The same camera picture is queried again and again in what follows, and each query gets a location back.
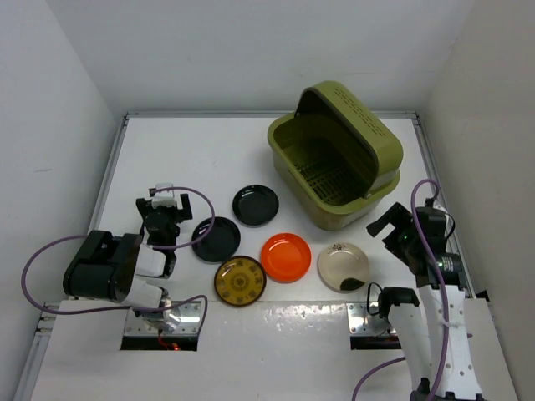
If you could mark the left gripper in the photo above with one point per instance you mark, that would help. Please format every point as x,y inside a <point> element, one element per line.
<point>145,206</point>

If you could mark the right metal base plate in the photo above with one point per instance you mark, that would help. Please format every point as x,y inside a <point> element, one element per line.
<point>364,320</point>

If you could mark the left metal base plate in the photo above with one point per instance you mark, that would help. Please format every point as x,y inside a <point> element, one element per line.
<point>181,321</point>

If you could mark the metal base plate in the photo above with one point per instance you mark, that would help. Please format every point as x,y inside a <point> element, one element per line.
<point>181,321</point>
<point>364,320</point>

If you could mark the orange plate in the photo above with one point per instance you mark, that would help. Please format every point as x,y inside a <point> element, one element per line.
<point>286,257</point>

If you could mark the yellow patterned brown-rim plate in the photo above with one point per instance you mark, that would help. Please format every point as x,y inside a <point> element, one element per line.
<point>240,281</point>

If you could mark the black plate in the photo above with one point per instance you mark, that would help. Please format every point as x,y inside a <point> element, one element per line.
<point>255,205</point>
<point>221,243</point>

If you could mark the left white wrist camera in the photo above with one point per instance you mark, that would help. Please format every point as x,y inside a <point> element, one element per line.
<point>162,195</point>

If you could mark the olive green dish rack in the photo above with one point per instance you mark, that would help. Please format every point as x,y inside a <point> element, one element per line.
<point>335,155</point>

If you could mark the cream plate with dark spot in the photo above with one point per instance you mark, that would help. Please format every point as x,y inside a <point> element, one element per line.
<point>343,267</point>

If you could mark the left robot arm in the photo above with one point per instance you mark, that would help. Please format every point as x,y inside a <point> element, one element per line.
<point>114,268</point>

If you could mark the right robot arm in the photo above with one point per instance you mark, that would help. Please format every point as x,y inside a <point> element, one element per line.
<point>430,319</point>

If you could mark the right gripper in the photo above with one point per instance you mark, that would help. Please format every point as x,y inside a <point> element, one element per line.
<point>396,216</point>

